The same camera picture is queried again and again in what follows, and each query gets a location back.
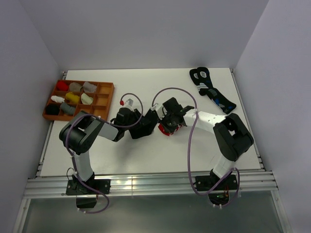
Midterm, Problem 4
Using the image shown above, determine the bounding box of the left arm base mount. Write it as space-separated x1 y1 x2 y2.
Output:
65 177 110 209

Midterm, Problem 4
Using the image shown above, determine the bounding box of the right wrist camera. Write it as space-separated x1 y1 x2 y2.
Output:
150 103 167 120

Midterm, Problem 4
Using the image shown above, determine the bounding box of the black patterned sock pair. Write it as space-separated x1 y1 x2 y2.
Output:
189 67 237 115

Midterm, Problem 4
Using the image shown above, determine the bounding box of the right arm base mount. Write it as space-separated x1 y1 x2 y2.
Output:
194 173 240 207

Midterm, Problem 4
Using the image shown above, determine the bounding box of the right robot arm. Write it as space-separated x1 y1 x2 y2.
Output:
153 98 254 189

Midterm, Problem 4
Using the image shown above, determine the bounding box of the white rolled sock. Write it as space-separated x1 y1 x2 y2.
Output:
51 96 65 103

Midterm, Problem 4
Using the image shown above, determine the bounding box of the aluminium rail frame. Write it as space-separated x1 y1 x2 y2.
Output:
14 70 292 233

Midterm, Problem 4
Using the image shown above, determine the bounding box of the black rolled sock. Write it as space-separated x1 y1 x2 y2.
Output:
45 104 60 116

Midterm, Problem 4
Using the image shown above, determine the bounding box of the grey rolled sock top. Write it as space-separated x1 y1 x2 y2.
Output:
83 82 97 93

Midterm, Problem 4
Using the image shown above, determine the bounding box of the red rolled sock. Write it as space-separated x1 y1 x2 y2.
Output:
56 81 69 92

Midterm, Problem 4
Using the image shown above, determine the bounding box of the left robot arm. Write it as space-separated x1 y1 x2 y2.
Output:
59 107 159 194

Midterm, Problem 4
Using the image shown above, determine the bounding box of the orange compartment tray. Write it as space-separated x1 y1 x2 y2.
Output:
42 80 114 121

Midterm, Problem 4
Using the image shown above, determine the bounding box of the red white striped sock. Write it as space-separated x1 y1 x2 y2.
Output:
158 123 182 136

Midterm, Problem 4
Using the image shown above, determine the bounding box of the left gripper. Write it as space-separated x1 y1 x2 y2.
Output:
123 108 150 131

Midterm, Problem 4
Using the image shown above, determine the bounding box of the yellow rolled sock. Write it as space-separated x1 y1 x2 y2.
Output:
65 92 80 104

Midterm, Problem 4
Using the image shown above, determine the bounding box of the taupe rolled sock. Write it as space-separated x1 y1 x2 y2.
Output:
69 82 83 92

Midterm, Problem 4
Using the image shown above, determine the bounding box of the cream rolled sock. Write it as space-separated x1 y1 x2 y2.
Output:
81 93 93 105

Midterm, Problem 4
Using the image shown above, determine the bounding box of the dark grey rolled sock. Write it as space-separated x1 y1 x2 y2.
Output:
60 102 76 116

